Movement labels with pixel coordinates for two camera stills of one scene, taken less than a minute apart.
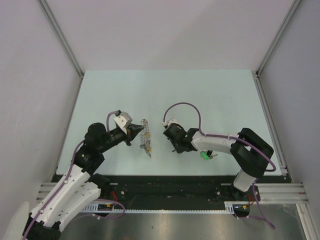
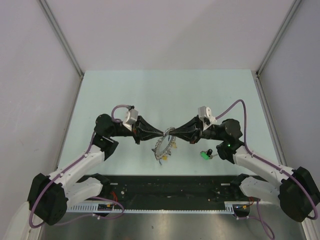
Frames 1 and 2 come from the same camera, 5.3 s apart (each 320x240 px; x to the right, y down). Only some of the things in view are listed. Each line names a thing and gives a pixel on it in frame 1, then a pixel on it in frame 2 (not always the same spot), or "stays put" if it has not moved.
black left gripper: (132, 130) → (141, 125)
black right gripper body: (177, 148) → (207, 133)
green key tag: (204, 155) stays put
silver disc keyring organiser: (145, 137) → (164, 145)
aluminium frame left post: (45, 5) stays put
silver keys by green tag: (211, 156) stays put
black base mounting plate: (174, 192) stays put
